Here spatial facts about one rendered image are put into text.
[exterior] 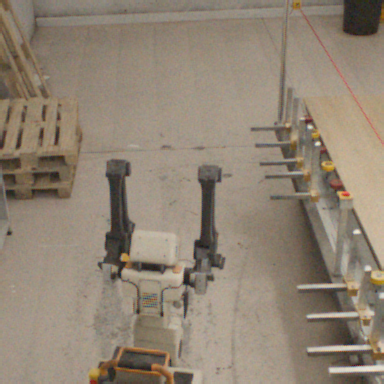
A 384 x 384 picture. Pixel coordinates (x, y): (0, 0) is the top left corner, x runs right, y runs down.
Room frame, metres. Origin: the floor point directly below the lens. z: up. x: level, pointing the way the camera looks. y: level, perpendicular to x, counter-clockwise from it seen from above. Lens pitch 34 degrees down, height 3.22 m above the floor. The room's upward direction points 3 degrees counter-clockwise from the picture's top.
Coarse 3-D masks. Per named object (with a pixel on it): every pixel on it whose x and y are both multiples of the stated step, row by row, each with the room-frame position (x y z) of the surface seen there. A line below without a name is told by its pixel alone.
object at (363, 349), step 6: (312, 348) 2.63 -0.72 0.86; (318, 348) 2.63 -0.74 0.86; (324, 348) 2.63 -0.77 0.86; (330, 348) 2.63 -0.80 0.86; (336, 348) 2.63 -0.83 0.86; (342, 348) 2.62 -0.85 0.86; (348, 348) 2.62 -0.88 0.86; (354, 348) 2.62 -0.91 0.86; (360, 348) 2.62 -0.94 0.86; (366, 348) 2.62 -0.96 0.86; (312, 354) 2.61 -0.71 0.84; (318, 354) 2.61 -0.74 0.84; (324, 354) 2.61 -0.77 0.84; (330, 354) 2.61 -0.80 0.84; (336, 354) 2.61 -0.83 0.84; (342, 354) 2.61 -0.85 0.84; (348, 354) 2.61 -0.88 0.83; (354, 354) 2.61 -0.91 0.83
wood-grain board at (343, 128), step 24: (336, 96) 5.50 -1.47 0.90; (360, 96) 5.48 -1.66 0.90; (336, 120) 5.06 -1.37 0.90; (360, 120) 5.04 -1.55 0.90; (336, 144) 4.66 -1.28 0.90; (360, 144) 4.65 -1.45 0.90; (336, 168) 4.32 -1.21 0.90; (360, 168) 4.30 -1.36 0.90; (360, 192) 3.99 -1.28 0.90; (360, 216) 3.71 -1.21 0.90
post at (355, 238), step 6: (354, 234) 3.15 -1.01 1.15; (354, 240) 3.15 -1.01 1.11; (354, 246) 3.15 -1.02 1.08; (354, 252) 3.15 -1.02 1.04; (354, 258) 3.15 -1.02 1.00; (348, 264) 3.16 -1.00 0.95; (354, 264) 3.15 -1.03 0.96; (348, 270) 3.15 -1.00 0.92; (354, 270) 3.15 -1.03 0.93; (348, 276) 3.15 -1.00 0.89; (354, 276) 3.15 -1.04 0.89; (348, 300) 3.15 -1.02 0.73
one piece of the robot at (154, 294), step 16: (128, 272) 2.78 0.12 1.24; (144, 272) 2.78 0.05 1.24; (160, 272) 2.77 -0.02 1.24; (176, 272) 2.76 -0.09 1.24; (128, 288) 2.76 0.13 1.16; (144, 288) 2.75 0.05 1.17; (160, 288) 2.73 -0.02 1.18; (176, 288) 2.71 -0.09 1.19; (144, 304) 2.74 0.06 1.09; (160, 304) 2.72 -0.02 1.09; (144, 320) 2.79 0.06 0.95; (160, 320) 2.77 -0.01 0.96; (176, 320) 2.84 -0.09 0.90; (144, 336) 2.79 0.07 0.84; (160, 336) 2.78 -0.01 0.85; (176, 336) 2.77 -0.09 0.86; (176, 352) 2.75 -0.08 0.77
